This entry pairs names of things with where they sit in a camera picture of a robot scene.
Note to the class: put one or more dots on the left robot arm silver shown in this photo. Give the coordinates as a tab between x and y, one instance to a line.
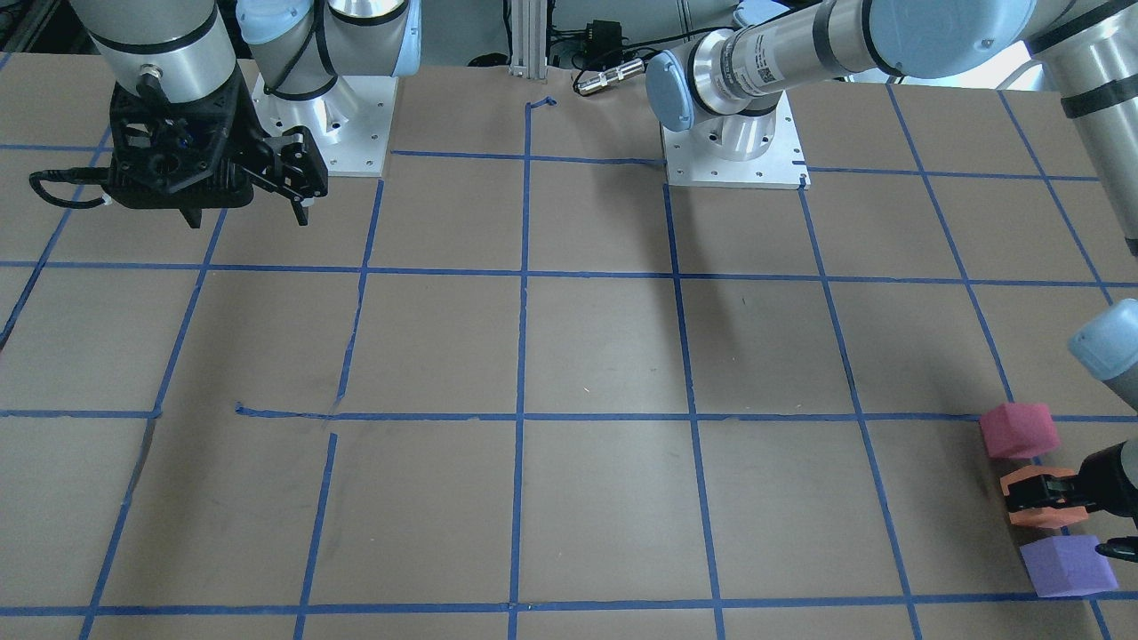
1087	48

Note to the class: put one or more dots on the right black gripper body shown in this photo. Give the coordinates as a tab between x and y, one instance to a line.
246	140

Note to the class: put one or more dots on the orange foam cube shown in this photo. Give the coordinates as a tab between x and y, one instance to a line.
1043	517

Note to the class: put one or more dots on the aluminium frame post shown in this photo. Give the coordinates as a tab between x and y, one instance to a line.
528	39

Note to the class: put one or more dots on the purple foam cube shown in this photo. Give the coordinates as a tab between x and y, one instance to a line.
1062	566

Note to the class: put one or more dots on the pink foam cube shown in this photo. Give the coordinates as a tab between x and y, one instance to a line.
1019	431

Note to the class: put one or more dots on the silver metal connector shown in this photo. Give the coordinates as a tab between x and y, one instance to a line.
607	79

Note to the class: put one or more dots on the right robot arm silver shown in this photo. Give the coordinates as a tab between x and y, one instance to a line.
301	48

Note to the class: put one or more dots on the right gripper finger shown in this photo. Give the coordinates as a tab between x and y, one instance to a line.
300	206
193	216

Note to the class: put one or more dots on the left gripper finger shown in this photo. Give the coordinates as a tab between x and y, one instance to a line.
1124	548
1042	491

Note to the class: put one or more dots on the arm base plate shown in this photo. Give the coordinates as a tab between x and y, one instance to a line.
738	151
351	123

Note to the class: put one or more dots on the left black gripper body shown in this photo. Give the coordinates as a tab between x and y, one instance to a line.
1109	481

